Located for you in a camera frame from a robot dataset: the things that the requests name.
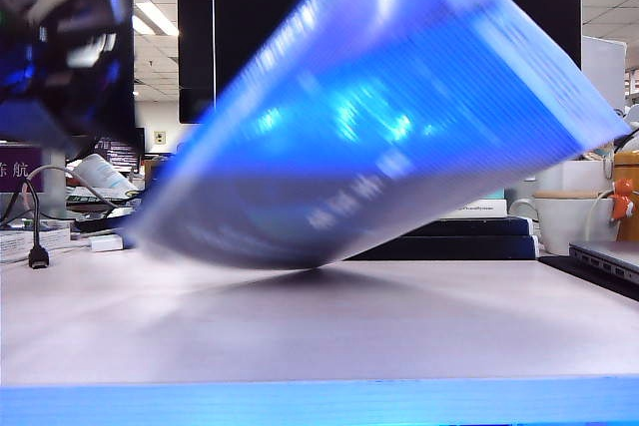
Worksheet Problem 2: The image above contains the thin black flat box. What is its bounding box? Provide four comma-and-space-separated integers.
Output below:
398, 217, 532, 239

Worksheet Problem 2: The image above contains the wooden cabinet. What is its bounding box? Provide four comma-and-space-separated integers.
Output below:
142, 158, 171, 188

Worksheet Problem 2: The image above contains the white board panel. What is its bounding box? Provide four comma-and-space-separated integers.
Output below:
580, 35, 628, 113

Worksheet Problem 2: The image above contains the purple nameplate sign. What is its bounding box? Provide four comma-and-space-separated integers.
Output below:
0, 142, 67, 221

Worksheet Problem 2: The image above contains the curled white paper booklet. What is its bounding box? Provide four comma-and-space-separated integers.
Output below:
67, 153, 139, 201

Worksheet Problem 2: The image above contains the white adapter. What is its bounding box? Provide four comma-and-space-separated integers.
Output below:
88, 234, 124, 253

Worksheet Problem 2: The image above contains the narrow black background monitor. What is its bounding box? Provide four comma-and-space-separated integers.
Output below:
175, 0, 216, 126

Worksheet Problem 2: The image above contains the silver laptop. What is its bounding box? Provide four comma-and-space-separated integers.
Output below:
567, 239, 639, 288

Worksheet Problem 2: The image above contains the small lit code screen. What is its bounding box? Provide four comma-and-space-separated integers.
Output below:
94, 136, 145, 177

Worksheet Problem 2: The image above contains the yellow canister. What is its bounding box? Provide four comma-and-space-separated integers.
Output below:
611, 150, 639, 243

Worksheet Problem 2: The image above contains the black monitor with thin cable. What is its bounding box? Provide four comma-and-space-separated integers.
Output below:
0, 0, 135, 144

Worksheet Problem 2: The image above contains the grey arched cable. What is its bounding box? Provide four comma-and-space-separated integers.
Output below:
22, 164, 126, 211

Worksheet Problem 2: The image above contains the white rectangular container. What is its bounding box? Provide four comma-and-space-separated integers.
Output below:
523, 159, 614, 194

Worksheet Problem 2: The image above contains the thick black flat box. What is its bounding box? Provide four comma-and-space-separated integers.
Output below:
343, 234, 541, 262

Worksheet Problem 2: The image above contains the white book with printed spine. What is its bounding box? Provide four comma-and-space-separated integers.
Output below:
438, 200, 508, 221

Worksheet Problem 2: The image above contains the orange fox figurine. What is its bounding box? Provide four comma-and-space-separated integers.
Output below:
608, 177, 637, 222

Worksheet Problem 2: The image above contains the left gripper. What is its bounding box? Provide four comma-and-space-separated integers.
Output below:
24, 0, 137, 153

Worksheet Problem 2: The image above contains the black HDMI cable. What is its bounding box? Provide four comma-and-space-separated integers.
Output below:
19, 179, 51, 271

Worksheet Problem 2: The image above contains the stack of magazines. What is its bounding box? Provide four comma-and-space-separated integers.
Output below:
64, 186, 141, 209

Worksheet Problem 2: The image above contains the stack of white books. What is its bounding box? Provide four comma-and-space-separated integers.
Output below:
0, 226, 72, 266

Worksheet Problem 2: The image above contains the black flat desk object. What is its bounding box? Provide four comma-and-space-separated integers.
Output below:
73, 213, 136, 234

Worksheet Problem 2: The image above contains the white ceramic mug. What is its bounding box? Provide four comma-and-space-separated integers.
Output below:
507, 190, 619, 256

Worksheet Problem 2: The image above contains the transparent file bag blue zipper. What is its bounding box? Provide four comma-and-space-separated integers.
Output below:
122, 0, 634, 271

